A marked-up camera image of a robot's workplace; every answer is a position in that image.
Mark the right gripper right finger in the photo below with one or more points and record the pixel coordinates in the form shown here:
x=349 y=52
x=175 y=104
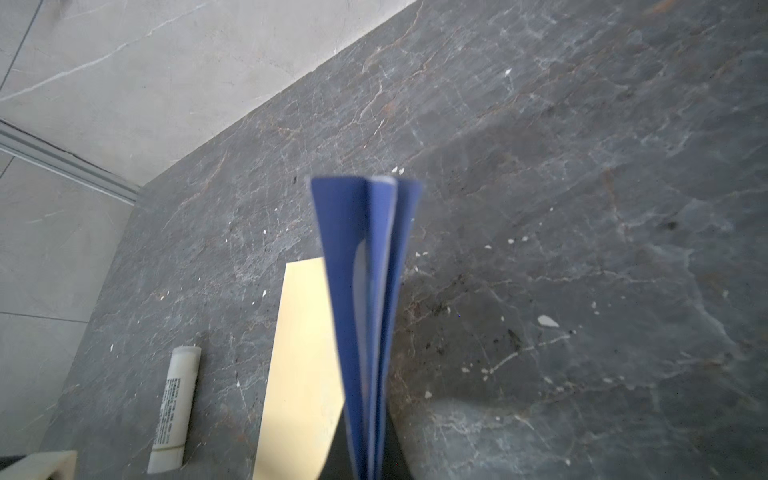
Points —
x=395 y=466

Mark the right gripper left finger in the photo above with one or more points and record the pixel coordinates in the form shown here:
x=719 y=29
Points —
x=342 y=461

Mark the tan paper envelope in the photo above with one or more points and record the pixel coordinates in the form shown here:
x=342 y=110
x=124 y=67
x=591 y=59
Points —
x=304 y=394

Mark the white letter with blue border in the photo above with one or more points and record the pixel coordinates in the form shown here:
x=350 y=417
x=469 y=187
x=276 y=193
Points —
x=364 y=225

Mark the white glue stick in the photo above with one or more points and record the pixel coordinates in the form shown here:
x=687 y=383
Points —
x=171 y=433

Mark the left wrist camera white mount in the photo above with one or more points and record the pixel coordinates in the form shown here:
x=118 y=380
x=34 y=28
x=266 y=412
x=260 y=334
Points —
x=53 y=465

